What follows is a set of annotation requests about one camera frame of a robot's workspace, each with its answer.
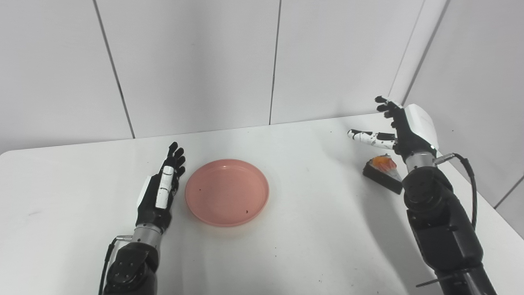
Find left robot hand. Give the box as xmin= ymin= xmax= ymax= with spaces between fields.
xmin=136 ymin=142 xmax=186 ymax=234

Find chocolate cake slice with fruit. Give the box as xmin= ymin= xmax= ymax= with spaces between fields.
xmin=363 ymin=155 xmax=404 ymax=195

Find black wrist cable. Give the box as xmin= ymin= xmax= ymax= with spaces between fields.
xmin=434 ymin=152 xmax=478 ymax=230
xmin=97 ymin=235 xmax=133 ymax=295

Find pink plate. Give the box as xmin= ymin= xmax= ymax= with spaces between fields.
xmin=185 ymin=159 xmax=270 ymax=227

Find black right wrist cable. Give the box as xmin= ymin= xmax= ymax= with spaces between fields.
xmin=434 ymin=152 xmax=478 ymax=230

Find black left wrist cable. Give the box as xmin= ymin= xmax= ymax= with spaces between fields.
xmin=97 ymin=235 xmax=133 ymax=295

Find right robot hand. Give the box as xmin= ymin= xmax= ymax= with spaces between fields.
xmin=348 ymin=96 xmax=440 ymax=162

